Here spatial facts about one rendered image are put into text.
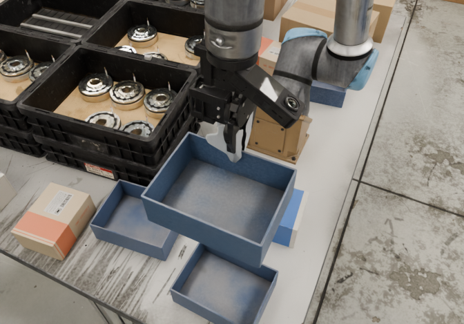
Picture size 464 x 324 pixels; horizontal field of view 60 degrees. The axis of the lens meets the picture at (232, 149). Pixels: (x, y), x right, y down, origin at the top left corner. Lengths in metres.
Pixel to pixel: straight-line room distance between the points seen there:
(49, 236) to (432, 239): 1.62
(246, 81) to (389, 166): 1.77
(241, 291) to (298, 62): 0.61
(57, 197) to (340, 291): 1.19
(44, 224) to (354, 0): 0.91
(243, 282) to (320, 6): 1.07
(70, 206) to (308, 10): 1.08
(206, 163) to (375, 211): 1.42
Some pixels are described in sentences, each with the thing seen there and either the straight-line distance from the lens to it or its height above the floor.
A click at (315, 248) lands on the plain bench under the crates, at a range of 1.07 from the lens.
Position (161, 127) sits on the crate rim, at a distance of 1.00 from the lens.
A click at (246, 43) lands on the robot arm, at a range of 0.52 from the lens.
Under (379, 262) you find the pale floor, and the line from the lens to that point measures 1.92.
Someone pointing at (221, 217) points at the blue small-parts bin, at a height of 1.07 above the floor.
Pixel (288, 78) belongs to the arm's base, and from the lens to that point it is 1.12.
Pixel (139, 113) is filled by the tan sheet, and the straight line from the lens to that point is 1.20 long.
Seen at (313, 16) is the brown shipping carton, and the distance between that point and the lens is 1.57.
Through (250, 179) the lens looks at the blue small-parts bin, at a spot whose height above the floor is 1.07.
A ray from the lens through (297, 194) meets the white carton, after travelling 1.04.
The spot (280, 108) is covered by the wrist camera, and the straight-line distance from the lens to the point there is 0.55.
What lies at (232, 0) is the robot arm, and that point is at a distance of 0.49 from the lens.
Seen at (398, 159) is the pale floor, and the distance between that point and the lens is 2.31.
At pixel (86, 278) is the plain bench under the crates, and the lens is 1.08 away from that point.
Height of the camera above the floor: 1.63
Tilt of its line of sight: 49 degrees down
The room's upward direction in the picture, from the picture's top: straight up
